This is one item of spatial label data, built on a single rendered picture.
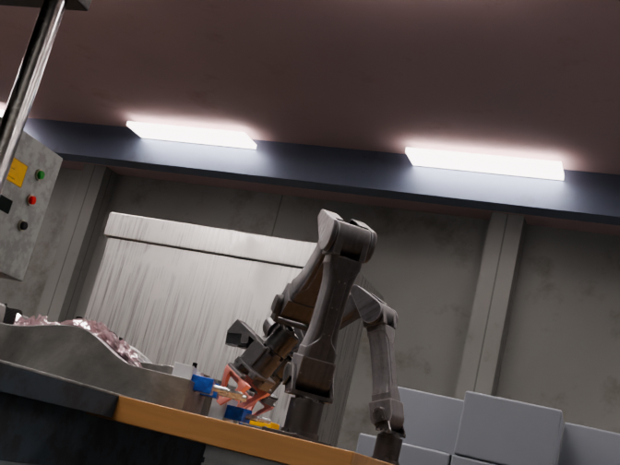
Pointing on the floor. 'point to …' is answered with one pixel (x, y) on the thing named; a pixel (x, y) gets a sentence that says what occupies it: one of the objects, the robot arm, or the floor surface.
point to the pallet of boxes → (493, 434)
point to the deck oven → (207, 299)
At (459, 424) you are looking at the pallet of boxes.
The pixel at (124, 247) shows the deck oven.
